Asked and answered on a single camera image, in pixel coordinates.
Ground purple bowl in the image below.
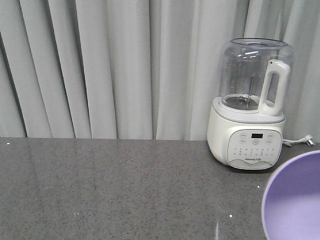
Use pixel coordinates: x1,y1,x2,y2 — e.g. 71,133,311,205
261,150,320,240

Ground grey pleated curtain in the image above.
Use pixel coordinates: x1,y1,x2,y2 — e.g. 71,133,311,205
0,0,320,141

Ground white soy milk blender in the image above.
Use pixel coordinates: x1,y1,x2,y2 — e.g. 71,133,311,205
207,38,294,170

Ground white blender power plug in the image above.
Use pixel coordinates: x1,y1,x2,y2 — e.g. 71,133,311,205
282,134,316,147

